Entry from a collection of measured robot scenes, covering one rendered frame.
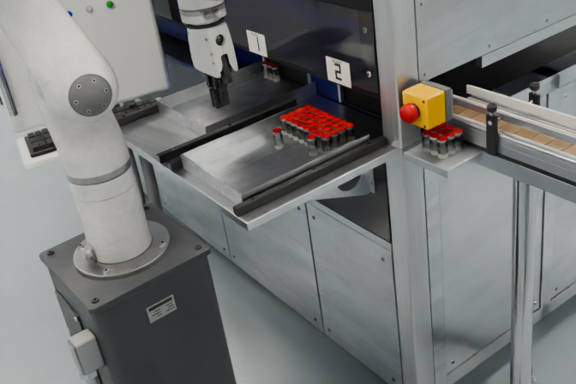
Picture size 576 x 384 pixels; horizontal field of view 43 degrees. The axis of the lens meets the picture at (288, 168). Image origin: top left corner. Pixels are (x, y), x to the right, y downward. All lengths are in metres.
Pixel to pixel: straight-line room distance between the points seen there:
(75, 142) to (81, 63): 0.18
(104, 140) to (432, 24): 0.72
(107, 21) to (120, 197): 0.99
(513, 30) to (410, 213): 0.49
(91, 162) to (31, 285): 1.81
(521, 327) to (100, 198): 1.04
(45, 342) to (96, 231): 1.41
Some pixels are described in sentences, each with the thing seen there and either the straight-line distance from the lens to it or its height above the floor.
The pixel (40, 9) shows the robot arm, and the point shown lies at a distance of 1.25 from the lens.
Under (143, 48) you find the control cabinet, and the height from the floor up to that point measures 0.96.
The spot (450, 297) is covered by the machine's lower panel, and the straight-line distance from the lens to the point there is 1.99.
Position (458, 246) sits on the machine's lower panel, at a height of 0.53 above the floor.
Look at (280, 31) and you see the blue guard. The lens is 1.87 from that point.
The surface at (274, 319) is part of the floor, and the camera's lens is 2.59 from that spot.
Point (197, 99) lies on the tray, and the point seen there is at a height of 0.88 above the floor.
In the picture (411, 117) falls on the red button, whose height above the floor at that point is 0.99.
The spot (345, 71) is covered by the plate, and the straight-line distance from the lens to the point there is 1.69.
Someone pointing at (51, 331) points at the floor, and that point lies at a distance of 2.84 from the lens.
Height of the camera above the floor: 1.65
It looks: 28 degrees down
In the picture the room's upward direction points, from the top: 9 degrees counter-clockwise
